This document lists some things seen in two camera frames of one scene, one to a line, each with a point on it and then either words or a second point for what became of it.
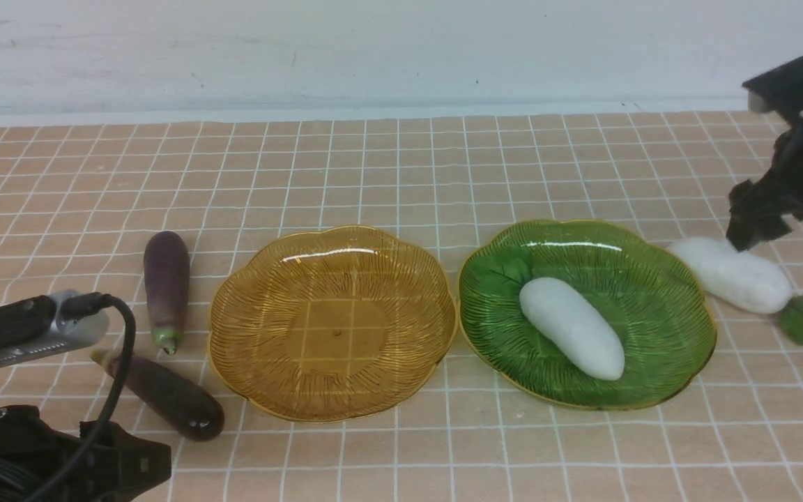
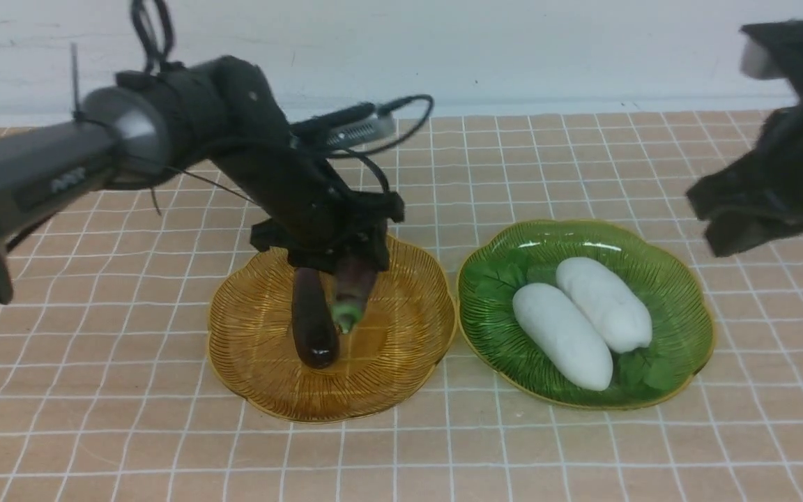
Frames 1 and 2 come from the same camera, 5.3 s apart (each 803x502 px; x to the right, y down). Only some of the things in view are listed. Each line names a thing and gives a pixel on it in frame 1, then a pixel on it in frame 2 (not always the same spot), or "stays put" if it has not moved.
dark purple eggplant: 181,404 -> 314,324
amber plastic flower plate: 334,322 stays put
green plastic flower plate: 658,299 stays put
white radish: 751,282 -> 622,321
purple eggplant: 166,265 -> 354,286
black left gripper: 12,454 -> 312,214
